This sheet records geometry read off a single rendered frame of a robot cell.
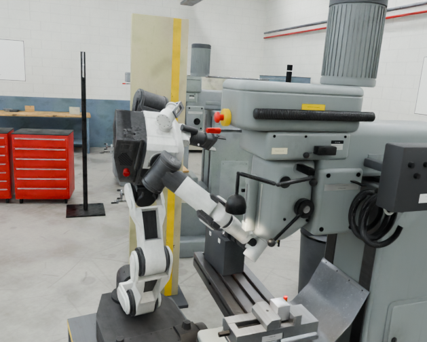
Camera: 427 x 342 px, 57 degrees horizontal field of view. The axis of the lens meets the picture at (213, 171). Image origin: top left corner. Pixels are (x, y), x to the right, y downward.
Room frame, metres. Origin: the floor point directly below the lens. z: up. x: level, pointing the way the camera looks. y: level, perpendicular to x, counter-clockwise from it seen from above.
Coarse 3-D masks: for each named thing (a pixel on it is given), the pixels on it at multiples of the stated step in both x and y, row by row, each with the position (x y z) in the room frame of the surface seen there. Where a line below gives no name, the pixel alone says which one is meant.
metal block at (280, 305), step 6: (270, 300) 1.36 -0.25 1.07; (276, 300) 1.36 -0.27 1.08; (282, 300) 1.36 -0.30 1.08; (270, 306) 1.36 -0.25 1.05; (276, 306) 1.32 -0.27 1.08; (282, 306) 1.32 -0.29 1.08; (288, 306) 1.32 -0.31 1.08; (276, 312) 1.31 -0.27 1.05; (282, 312) 1.31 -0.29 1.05; (288, 312) 1.32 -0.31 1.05; (282, 318) 1.32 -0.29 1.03; (288, 318) 1.32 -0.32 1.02
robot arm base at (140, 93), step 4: (140, 88) 1.87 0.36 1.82; (136, 92) 1.88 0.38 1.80; (140, 92) 1.85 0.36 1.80; (144, 92) 1.85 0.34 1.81; (136, 96) 1.86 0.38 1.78; (140, 96) 1.84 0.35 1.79; (144, 96) 1.84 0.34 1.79; (164, 96) 1.94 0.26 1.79; (140, 100) 1.83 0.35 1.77; (132, 104) 1.89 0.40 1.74; (140, 104) 1.82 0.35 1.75; (132, 108) 1.88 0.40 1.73; (140, 108) 1.82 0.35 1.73; (144, 108) 1.82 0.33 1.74; (148, 108) 1.84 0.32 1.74; (164, 108) 1.90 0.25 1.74
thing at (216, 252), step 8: (208, 232) 1.93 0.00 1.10; (216, 232) 1.87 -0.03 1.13; (224, 232) 1.85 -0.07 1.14; (208, 240) 1.92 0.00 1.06; (216, 240) 1.85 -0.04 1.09; (224, 240) 1.78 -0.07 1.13; (232, 240) 1.79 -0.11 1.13; (208, 248) 1.92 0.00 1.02; (216, 248) 1.84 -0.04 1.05; (224, 248) 1.77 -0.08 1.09; (232, 248) 1.79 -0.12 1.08; (240, 248) 1.81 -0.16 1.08; (208, 256) 1.91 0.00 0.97; (216, 256) 1.84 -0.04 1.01; (224, 256) 1.77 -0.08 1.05; (232, 256) 1.79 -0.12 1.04; (240, 256) 1.81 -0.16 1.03; (216, 264) 1.84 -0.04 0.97; (224, 264) 1.77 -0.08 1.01; (232, 264) 1.79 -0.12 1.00; (240, 264) 1.81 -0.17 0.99; (224, 272) 1.77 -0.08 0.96; (232, 272) 1.79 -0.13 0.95; (240, 272) 1.82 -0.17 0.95
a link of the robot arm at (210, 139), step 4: (200, 132) 2.15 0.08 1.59; (200, 136) 2.13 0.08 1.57; (204, 136) 2.15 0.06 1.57; (208, 136) 2.17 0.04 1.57; (212, 136) 2.19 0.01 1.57; (216, 136) 2.18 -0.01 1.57; (200, 140) 2.13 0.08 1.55; (204, 140) 2.16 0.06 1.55; (208, 140) 2.17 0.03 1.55; (212, 140) 2.18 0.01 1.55; (216, 140) 2.18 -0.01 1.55; (196, 144) 2.13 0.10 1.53; (200, 144) 2.14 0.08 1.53; (204, 144) 2.18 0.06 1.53; (208, 144) 2.19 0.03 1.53; (212, 144) 2.19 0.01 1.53; (204, 148) 2.21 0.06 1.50; (208, 148) 2.21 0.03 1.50
